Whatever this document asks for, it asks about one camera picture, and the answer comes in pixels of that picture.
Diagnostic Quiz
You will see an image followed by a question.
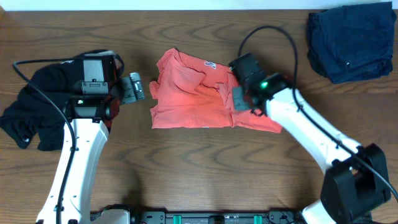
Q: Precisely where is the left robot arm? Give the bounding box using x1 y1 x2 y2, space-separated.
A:
36 50 145 224

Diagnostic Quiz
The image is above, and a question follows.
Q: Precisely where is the folded navy blue garment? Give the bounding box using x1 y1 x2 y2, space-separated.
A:
306 2 397 84

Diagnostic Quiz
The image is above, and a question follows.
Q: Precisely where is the red printed t-shirt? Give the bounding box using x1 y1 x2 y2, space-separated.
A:
149 49 282 133

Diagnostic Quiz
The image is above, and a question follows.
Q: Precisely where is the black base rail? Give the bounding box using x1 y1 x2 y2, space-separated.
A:
90 203 312 224

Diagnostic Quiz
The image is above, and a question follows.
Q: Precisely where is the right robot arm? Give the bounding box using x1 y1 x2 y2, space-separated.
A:
229 54 391 223

